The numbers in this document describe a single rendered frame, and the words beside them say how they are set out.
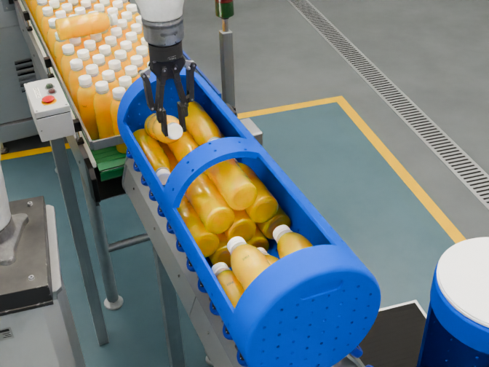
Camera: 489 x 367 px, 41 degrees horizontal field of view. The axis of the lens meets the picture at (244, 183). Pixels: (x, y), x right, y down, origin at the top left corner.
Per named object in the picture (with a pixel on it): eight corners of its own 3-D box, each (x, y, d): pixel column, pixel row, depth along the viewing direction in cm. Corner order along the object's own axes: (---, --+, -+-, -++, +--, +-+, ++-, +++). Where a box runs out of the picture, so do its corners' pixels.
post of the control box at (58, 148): (99, 346, 258) (46, 127, 198) (97, 338, 261) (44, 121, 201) (109, 342, 259) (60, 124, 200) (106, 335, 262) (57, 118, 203)
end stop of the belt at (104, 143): (94, 151, 197) (92, 142, 195) (93, 149, 197) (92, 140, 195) (218, 119, 209) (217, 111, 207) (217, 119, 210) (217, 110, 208)
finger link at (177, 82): (165, 60, 150) (171, 58, 151) (179, 100, 158) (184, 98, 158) (171, 68, 148) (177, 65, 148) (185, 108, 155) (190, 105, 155)
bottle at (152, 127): (154, 107, 176) (171, 110, 158) (175, 123, 179) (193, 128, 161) (138, 128, 175) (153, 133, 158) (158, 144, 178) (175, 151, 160)
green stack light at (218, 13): (219, 19, 221) (218, 5, 218) (212, 12, 226) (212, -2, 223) (236, 15, 223) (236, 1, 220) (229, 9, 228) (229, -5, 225)
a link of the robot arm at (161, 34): (188, 18, 140) (191, 44, 144) (175, 4, 147) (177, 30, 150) (148, 25, 137) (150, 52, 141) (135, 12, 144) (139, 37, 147)
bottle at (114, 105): (111, 151, 205) (102, 97, 194) (125, 140, 210) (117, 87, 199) (129, 156, 202) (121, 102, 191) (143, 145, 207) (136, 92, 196)
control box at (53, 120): (41, 143, 191) (33, 112, 185) (30, 111, 206) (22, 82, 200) (76, 135, 195) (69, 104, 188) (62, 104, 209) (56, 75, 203)
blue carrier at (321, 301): (242, 403, 124) (248, 293, 107) (120, 164, 189) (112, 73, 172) (371, 357, 134) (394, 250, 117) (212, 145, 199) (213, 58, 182)
